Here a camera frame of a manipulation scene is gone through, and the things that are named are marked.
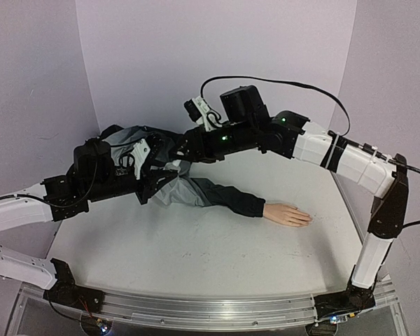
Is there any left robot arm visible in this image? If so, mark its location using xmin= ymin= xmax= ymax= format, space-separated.
xmin=0 ymin=136 xmax=179 ymax=232

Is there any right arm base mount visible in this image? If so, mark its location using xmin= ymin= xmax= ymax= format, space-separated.
xmin=314 ymin=274 xmax=377 ymax=321

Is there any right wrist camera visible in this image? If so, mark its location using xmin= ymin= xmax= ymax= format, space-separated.
xmin=183 ymin=97 xmax=223 ymax=132

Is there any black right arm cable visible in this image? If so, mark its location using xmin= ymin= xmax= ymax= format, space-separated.
xmin=199 ymin=76 xmax=351 ymax=136

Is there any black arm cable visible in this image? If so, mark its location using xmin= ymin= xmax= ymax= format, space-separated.
xmin=199 ymin=76 xmax=351 ymax=136
xmin=0 ymin=139 xmax=108 ymax=207

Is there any mannequin hand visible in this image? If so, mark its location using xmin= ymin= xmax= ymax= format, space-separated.
xmin=263 ymin=203 xmax=312 ymax=228

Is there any grey and black jacket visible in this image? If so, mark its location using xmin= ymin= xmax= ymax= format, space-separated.
xmin=100 ymin=125 xmax=265 ymax=218

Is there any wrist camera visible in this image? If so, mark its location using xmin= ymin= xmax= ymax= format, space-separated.
xmin=118 ymin=135 xmax=165 ymax=181
xmin=183 ymin=97 xmax=223 ymax=132

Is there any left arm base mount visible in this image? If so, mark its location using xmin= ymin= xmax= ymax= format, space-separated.
xmin=43 ymin=258 xmax=105 ymax=313

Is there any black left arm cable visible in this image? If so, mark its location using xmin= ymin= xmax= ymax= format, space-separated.
xmin=0 ymin=139 xmax=108 ymax=207

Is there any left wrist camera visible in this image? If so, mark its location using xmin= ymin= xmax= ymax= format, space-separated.
xmin=118 ymin=135 xmax=165 ymax=181

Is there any aluminium front rail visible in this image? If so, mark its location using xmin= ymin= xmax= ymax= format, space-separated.
xmin=19 ymin=283 xmax=396 ymax=332

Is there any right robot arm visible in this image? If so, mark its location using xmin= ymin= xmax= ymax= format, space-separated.
xmin=171 ymin=85 xmax=420 ymax=304

